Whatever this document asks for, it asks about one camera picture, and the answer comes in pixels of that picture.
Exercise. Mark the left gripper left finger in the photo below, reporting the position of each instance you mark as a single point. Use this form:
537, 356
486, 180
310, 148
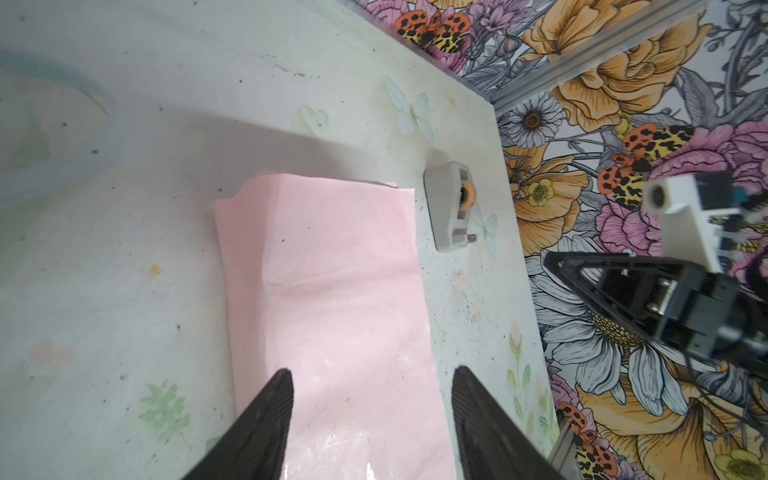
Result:
254, 447

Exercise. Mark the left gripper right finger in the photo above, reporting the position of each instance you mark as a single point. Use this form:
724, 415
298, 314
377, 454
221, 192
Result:
490, 445

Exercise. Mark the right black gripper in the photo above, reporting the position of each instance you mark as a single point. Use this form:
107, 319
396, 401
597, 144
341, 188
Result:
702, 315

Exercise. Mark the purple wrapping paper sheet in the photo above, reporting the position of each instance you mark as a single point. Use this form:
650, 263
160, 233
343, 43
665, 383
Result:
322, 278

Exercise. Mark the grey tape dispenser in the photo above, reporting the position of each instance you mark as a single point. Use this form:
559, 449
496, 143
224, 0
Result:
450, 195

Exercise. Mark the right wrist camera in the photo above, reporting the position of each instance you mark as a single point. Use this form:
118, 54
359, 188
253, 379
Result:
703, 217

